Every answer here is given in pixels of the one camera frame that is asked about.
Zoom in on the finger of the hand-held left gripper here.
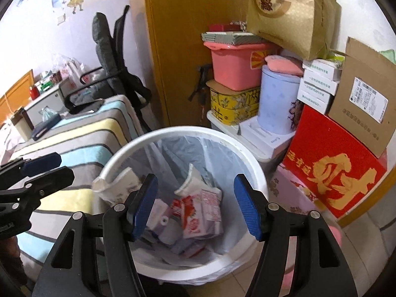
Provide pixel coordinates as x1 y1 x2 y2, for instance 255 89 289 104
0 152 62 183
0 166 75 220

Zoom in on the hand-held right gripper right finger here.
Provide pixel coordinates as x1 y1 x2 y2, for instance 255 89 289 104
233 174 361 297

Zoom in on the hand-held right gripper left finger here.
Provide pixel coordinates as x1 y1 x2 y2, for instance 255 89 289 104
31 174 159 297

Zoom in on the purple milk carton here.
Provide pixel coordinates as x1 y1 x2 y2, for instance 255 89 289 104
145 198 181 245

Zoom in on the patterned paper cup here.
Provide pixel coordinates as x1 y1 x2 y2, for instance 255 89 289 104
92 167 146 206

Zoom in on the white trash can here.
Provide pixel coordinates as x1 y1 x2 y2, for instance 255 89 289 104
97 126 269 285

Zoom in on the strawberry milk carton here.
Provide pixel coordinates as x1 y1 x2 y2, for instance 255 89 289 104
171 189 224 239

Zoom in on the crushed white paper cup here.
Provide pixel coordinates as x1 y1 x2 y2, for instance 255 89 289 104
175 163 223 201

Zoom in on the dark blue glasses case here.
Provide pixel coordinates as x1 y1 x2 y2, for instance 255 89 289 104
31 113 62 141

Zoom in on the pink blanket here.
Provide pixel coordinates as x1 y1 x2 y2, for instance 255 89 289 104
0 121 22 161

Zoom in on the pink floral box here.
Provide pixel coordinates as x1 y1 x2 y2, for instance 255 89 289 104
268 162 325 214

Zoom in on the white nightstand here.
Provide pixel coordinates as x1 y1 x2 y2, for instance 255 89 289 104
25 80 72 124

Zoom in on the striped tablecloth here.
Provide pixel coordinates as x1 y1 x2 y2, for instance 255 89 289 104
0 94 146 263

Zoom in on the wooden headboard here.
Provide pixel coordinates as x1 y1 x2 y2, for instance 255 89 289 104
0 70 34 121

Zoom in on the white flat box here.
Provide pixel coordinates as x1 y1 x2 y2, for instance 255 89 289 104
239 116 297 149

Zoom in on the stack of green white boxes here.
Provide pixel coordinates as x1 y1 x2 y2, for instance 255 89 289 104
39 73 61 90

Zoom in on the white storage bin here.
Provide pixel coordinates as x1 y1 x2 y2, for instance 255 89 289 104
207 110 297 163

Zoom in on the white red plastic bag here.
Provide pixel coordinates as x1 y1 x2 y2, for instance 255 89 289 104
60 54 85 87

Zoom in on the red box gold print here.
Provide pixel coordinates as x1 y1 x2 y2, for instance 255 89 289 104
282 104 387 220

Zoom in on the yellow patterned box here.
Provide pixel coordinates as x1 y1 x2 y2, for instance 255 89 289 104
206 80 261 126

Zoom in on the light blue cylindrical container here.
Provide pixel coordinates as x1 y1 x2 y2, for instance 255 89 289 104
257 65 302 135

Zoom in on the black office chair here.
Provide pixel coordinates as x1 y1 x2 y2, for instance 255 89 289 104
63 4 152 133

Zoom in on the small white box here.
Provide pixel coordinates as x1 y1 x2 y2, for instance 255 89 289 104
302 70 341 83
297 91 335 115
300 80 339 96
301 59 344 72

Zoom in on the grey cushioned armchair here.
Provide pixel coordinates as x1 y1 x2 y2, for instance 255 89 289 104
70 12 146 106

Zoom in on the black handheld tool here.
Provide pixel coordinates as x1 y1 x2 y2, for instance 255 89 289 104
188 64 214 106

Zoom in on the pink plastic bin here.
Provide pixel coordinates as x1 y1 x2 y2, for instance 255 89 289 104
202 40 282 92

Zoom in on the pink round lid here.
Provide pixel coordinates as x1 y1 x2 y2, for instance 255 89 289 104
262 55 305 76

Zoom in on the wooden wardrobe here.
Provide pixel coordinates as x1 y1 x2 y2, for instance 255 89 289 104
142 0 257 127

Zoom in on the striped flat gift box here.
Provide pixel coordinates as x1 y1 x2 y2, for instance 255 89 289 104
201 31 263 48

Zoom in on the brown cardboard box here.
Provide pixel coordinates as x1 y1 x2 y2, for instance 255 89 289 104
328 36 396 158

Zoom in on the red flat box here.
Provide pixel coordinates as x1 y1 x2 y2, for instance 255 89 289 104
208 23 248 33

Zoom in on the gold paper bag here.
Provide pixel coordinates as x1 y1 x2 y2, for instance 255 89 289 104
246 0 342 61

